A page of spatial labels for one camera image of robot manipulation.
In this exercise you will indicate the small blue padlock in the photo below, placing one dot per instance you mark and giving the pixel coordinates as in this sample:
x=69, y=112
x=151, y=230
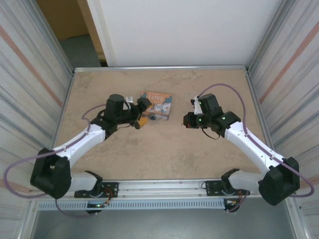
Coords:
x=152, y=117

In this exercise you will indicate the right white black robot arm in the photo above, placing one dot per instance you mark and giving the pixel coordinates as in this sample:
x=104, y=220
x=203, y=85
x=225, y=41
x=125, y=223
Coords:
x=249, y=144

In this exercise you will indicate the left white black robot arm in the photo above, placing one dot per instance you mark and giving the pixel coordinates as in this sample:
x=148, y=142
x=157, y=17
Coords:
x=79, y=139

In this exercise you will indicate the orange LOVE picture book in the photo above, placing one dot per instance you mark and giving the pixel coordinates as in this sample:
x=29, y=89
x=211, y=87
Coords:
x=160, y=103

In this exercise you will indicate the aluminium table end bar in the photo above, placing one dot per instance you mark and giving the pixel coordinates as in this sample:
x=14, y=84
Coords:
x=159, y=68

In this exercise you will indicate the aluminium table side rail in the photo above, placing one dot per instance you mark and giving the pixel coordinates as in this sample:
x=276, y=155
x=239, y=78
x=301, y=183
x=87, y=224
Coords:
x=63, y=109
x=259, y=109

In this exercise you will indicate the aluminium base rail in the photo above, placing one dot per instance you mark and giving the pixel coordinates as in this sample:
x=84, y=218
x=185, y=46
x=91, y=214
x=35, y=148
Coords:
x=162, y=188

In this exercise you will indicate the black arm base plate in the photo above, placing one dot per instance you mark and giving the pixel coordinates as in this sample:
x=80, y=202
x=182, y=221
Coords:
x=213, y=188
x=109, y=188

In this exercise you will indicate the aluminium frame post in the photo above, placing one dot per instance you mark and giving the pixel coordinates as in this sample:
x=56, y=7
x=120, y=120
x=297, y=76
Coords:
x=56, y=37
x=266, y=37

